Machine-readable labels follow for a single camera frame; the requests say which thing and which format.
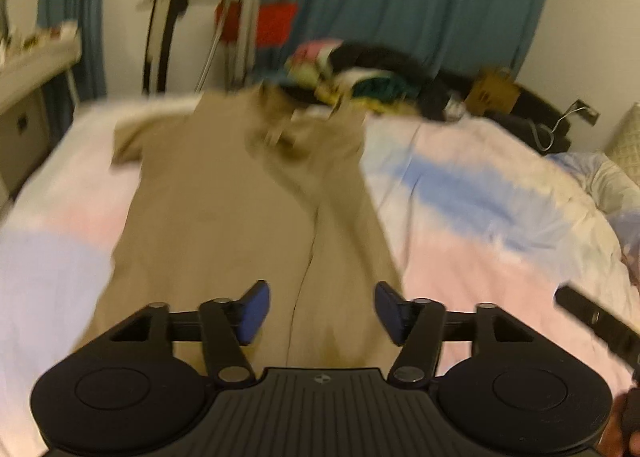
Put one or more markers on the white desk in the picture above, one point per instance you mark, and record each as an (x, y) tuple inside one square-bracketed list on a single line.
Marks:
[(35, 62)]

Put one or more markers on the wall outlet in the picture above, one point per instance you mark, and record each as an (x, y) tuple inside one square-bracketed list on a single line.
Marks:
[(587, 112)]

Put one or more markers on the beige drawer cabinet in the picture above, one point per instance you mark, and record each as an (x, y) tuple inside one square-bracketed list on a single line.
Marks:
[(22, 132)]

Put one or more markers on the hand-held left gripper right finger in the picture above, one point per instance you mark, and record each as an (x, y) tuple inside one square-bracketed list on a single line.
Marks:
[(390, 314)]

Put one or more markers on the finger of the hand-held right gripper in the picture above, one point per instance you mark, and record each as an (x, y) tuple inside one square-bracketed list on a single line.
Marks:
[(595, 319)]

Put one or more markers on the quilted pale pillow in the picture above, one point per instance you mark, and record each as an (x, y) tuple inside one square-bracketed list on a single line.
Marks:
[(625, 137)]

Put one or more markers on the cardboard box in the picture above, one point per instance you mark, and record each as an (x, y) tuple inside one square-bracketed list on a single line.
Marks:
[(492, 89)]

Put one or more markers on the pastel tie-dye blanket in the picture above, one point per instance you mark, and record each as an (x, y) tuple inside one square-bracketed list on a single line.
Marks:
[(475, 237)]

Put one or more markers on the black bag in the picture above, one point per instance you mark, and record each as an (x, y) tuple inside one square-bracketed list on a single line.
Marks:
[(530, 112)]

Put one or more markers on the small clutter on desk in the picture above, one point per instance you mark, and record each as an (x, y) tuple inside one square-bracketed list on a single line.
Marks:
[(42, 37)]

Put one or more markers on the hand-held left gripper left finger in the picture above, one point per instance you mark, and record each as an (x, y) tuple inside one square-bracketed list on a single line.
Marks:
[(255, 313)]

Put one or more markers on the person's right hand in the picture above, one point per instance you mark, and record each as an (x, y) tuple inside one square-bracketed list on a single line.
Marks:
[(611, 429)]

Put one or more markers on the red cloth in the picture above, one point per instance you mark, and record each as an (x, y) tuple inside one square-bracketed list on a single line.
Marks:
[(272, 22)]

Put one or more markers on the pink and white cloth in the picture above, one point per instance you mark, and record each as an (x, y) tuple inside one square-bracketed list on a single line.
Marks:
[(312, 53)]

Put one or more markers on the white and black upright appliance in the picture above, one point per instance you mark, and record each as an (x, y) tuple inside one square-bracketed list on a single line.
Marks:
[(161, 37)]

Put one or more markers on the metal tripod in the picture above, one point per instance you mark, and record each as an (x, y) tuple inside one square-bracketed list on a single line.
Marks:
[(240, 12)]

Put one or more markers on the black garment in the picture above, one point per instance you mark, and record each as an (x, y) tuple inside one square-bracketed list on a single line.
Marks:
[(400, 64)]

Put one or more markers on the beige shirt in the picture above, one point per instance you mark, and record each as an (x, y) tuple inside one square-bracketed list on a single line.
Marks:
[(225, 237)]

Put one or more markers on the yellow patterned cloth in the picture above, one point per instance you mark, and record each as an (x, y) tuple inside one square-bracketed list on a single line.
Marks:
[(345, 97)]

